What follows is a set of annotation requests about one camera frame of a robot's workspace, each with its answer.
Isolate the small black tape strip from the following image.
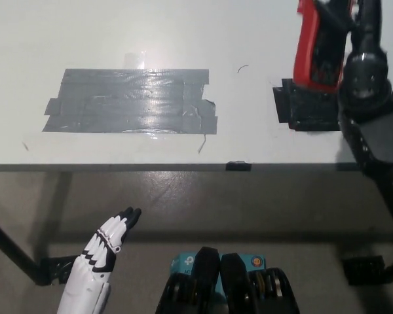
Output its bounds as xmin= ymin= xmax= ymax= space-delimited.
xmin=225 ymin=160 xmax=252 ymax=173

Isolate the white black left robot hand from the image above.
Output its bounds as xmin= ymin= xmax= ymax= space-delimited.
xmin=57 ymin=206 xmax=142 ymax=314

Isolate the black diagonal table leg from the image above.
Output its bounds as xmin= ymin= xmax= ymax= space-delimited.
xmin=0 ymin=211 xmax=43 ymax=286

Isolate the grey duct tape patch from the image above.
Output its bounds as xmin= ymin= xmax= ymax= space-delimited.
xmin=41 ymin=68 xmax=218 ymax=134

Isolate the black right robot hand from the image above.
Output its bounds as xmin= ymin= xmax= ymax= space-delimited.
xmin=315 ymin=0 xmax=388 ymax=56

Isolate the teal router box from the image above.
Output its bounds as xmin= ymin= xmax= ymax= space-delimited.
xmin=170 ymin=252 xmax=266 ymax=297

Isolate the red digital multimeter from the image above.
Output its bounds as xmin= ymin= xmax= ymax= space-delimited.
xmin=293 ymin=0 xmax=348 ymax=96

